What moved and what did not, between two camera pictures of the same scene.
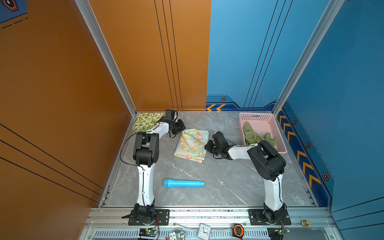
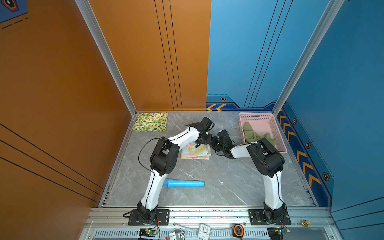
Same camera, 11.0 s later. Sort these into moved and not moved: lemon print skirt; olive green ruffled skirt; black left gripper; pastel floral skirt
Moved: black left gripper
Not moved: olive green ruffled skirt; lemon print skirt; pastel floral skirt
